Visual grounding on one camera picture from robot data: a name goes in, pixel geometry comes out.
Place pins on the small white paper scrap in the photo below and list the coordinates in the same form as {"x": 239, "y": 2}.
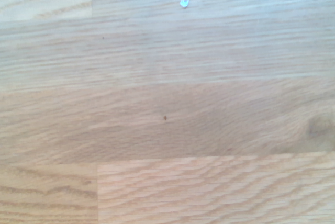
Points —
{"x": 184, "y": 3}

